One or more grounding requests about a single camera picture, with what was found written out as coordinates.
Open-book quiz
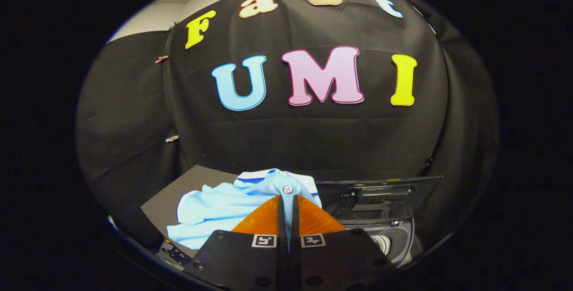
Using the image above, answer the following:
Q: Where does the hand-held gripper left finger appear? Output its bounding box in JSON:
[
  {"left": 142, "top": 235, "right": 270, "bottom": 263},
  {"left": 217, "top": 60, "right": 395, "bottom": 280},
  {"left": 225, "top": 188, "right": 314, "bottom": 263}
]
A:
[{"left": 183, "top": 195, "right": 291, "bottom": 291}]

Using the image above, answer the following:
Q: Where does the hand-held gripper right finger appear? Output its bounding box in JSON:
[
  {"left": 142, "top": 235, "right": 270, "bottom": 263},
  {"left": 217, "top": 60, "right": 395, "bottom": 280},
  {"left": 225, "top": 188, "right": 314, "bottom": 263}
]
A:
[{"left": 289, "top": 194, "right": 400, "bottom": 291}]

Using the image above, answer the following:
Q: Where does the light blue polo shirt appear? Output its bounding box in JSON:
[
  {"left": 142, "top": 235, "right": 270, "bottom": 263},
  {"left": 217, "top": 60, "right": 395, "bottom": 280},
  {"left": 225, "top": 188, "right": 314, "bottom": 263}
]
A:
[{"left": 167, "top": 168, "right": 322, "bottom": 250}]

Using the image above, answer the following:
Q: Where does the grey washing machine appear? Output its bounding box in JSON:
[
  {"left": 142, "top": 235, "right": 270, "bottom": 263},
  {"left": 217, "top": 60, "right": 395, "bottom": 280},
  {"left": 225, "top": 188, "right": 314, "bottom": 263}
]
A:
[{"left": 345, "top": 217, "right": 417, "bottom": 268}]

